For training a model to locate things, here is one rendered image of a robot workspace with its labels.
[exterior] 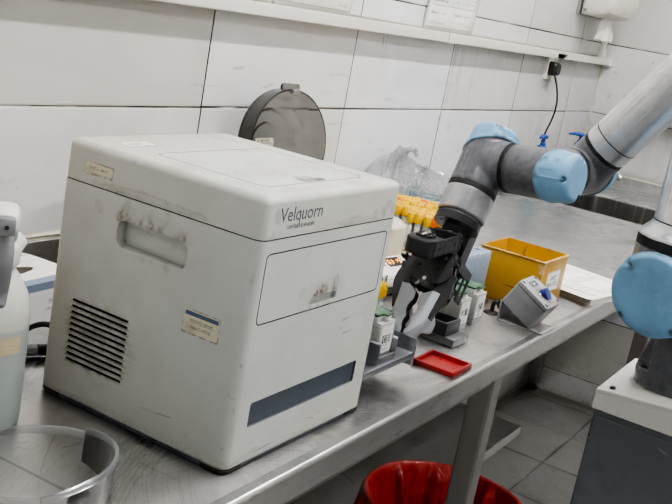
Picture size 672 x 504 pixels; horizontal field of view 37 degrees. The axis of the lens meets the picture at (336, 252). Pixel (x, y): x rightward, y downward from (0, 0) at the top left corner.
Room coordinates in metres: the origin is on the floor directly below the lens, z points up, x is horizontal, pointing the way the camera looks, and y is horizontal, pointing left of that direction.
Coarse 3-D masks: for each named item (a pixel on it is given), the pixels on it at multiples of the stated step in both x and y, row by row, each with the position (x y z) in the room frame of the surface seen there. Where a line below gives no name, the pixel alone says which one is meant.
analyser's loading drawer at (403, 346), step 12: (396, 336) 1.30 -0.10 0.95; (408, 336) 1.35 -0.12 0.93; (372, 348) 1.26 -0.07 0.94; (396, 348) 1.34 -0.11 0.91; (408, 348) 1.35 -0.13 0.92; (372, 360) 1.26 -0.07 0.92; (384, 360) 1.28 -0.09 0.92; (396, 360) 1.30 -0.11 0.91; (408, 360) 1.34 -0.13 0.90; (372, 372) 1.24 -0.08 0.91
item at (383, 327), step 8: (376, 320) 1.27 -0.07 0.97; (384, 320) 1.28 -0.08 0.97; (392, 320) 1.29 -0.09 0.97; (376, 328) 1.27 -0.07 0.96; (384, 328) 1.27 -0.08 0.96; (392, 328) 1.29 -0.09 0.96; (376, 336) 1.27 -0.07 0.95; (384, 336) 1.28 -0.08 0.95; (392, 336) 1.30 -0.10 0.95; (384, 344) 1.28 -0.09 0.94; (384, 352) 1.28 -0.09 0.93
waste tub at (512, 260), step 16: (496, 240) 1.93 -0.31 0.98; (512, 240) 1.98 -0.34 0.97; (496, 256) 1.86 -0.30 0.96; (512, 256) 1.84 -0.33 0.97; (528, 256) 1.96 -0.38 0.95; (544, 256) 1.94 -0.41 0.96; (560, 256) 1.93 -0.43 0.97; (496, 272) 1.85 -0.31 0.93; (512, 272) 1.84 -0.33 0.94; (528, 272) 1.82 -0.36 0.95; (544, 272) 1.82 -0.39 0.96; (560, 272) 1.90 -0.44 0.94; (496, 288) 1.85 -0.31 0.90; (512, 288) 1.83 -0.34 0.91; (560, 288) 1.92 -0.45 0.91
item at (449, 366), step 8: (432, 352) 1.46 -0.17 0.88; (440, 352) 1.46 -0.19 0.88; (416, 360) 1.41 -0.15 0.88; (424, 360) 1.43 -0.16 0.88; (432, 360) 1.43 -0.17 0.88; (440, 360) 1.44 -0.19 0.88; (448, 360) 1.45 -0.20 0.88; (456, 360) 1.44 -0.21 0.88; (432, 368) 1.39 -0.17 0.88; (440, 368) 1.39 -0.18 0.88; (448, 368) 1.41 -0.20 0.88; (456, 368) 1.42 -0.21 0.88; (464, 368) 1.41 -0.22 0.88; (448, 376) 1.38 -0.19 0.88
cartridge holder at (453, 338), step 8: (440, 312) 1.58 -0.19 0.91; (440, 320) 1.58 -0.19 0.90; (448, 320) 1.57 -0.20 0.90; (456, 320) 1.55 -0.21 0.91; (440, 328) 1.53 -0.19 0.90; (448, 328) 1.53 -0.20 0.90; (456, 328) 1.55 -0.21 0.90; (424, 336) 1.54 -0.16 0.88; (432, 336) 1.53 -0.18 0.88; (440, 336) 1.52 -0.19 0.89; (448, 336) 1.53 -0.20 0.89; (456, 336) 1.54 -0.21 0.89; (464, 336) 1.54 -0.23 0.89; (448, 344) 1.51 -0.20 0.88; (456, 344) 1.52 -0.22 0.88
